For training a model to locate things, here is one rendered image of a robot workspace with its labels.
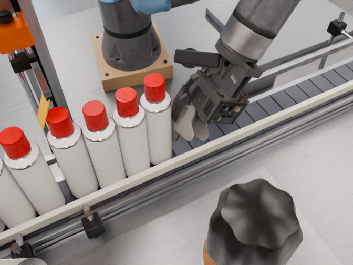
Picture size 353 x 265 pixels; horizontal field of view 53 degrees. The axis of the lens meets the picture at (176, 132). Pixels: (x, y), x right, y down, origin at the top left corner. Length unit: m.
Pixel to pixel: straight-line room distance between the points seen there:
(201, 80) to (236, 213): 0.31
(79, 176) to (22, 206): 0.10
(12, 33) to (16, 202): 0.26
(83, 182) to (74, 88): 0.37
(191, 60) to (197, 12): 0.56
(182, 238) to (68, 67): 0.58
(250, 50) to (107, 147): 0.26
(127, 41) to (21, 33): 0.39
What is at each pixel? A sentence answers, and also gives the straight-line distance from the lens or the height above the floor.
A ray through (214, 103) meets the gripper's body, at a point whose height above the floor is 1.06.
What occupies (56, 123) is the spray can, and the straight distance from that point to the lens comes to 0.52.
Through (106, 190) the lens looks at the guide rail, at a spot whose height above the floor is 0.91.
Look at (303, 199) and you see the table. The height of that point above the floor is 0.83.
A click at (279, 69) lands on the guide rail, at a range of 0.79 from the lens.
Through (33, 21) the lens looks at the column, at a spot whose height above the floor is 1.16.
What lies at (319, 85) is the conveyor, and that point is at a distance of 0.91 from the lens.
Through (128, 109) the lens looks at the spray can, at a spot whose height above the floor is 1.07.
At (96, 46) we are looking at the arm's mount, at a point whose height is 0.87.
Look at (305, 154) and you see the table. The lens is 0.82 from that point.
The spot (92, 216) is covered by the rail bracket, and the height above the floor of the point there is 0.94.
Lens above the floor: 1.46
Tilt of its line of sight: 51 degrees down
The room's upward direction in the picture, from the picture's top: straight up
